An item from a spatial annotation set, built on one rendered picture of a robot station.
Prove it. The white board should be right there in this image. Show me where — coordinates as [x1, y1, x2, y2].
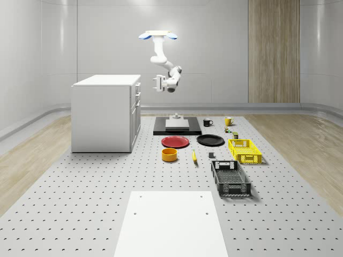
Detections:
[113, 190, 229, 257]

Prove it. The dark grey basket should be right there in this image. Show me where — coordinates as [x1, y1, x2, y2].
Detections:
[210, 160, 252, 198]

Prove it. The white cabinet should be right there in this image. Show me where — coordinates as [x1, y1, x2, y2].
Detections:
[70, 74, 142, 154]

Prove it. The black plate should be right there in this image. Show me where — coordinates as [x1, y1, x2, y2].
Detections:
[196, 134, 226, 147]

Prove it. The red plate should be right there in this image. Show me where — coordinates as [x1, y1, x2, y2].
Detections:
[161, 135, 191, 149]

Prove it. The yellow basket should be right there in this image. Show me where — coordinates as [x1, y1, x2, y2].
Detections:
[228, 138, 263, 164]

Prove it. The yellow bowl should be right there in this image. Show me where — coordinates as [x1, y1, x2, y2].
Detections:
[161, 147, 178, 163]

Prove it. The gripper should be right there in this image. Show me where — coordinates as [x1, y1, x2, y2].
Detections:
[152, 75, 167, 93]

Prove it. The black stove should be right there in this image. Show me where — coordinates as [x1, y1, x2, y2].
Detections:
[152, 113, 203, 136]

